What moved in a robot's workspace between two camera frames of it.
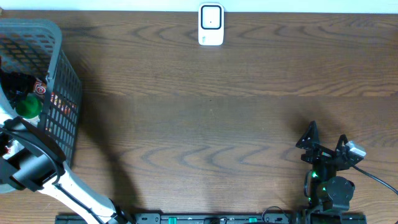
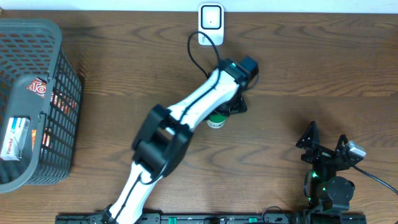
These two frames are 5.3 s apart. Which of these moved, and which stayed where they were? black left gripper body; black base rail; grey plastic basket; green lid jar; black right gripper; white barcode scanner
Moved: green lid jar; black left gripper body
Stayed: black base rail; white barcode scanner; black right gripper; grey plastic basket
